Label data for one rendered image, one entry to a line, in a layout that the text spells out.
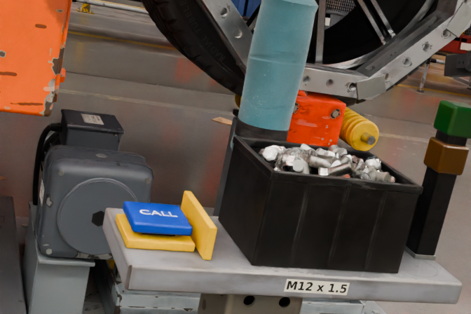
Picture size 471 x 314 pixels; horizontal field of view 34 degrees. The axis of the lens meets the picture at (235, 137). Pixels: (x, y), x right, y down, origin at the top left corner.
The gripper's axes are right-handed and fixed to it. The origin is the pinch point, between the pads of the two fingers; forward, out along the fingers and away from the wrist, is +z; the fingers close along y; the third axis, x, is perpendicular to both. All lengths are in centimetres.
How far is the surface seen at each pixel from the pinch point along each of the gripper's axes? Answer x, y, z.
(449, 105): 6.3, 7.0, -5.9
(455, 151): 12.0, 5.5, -6.0
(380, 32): -9.5, -12.1, 38.7
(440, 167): 14.3, 6.9, -5.2
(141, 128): 12, -26, 221
